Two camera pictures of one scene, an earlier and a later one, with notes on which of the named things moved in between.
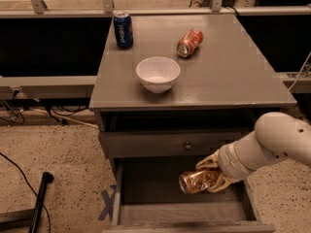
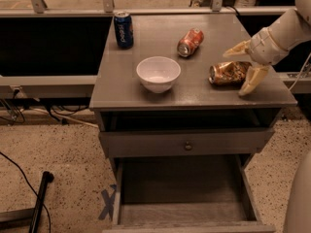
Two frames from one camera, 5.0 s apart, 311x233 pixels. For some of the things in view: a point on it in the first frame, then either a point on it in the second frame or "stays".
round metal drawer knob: (188, 146) stays
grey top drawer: (171, 134) stays
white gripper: (228, 161) to (262, 49)
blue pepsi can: (123, 29) stays
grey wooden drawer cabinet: (169, 90) stays
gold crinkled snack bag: (196, 181) to (229, 73)
